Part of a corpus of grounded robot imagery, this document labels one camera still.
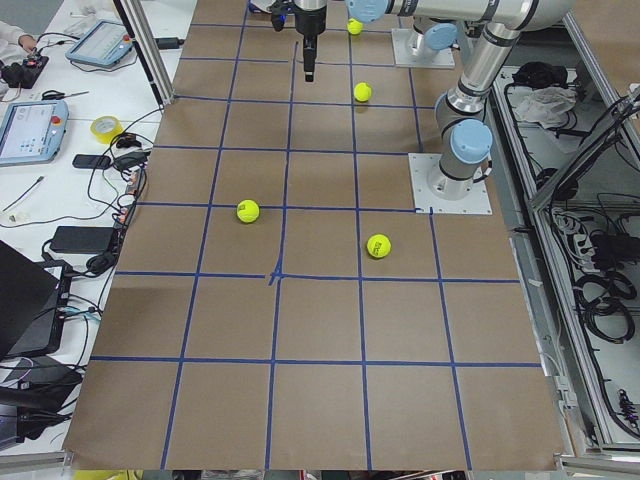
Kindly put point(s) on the tennis ball with Wilson print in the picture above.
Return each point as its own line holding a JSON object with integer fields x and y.
{"x": 378, "y": 246}

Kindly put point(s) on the teach pendant upper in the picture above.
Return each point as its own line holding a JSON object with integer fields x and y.
{"x": 104, "y": 45}

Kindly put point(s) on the black laptop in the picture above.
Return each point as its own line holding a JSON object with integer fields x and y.
{"x": 33, "y": 295}

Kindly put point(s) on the tennis ball centre back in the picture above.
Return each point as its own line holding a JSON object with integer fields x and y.
{"x": 247, "y": 211}

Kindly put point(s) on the brown paper mat blue grid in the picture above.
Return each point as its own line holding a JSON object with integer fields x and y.
{"x": 282, "y": 343}

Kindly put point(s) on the teach pendant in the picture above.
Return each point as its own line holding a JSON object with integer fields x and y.
{"x": 104, "y": 45}
{"x": 32, "y": 132}

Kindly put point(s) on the scissors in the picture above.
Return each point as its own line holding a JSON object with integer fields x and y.
{"x": 58, "y": 95}

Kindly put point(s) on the yellow tape roll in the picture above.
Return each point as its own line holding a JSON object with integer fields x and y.
{"x": 106, "y": 128}

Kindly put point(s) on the black power adapter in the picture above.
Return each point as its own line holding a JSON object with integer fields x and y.
{"x": 82, "y": 239}

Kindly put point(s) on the tennis ball back right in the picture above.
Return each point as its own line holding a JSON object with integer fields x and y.
{"x": 354, "y": 26}

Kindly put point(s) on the crumpled white cloth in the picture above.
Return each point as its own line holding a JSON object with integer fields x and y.
{"x": 547, "y": 107}

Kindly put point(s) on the tennis ball front right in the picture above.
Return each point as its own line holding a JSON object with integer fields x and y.
{"x": 362, "y": 92}

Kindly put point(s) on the teach pendant lower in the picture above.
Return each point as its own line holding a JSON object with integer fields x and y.
{"x": 32, "y": 132}

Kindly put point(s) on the black gripper, viewer right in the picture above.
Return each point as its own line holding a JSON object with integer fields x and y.
{"x": 306, "y": 22}

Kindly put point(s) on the person's hand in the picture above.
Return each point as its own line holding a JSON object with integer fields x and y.
{"x": 27, "y": 42}

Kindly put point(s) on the black phone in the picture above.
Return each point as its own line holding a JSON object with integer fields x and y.
{"x": 91, "y": 161}

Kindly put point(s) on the silver robot arm, viewer left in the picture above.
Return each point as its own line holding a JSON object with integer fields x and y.
{"x": 466, "y": 140}

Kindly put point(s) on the aluminium frame post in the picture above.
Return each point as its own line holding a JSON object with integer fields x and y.
{"x": 137, "y": 26}

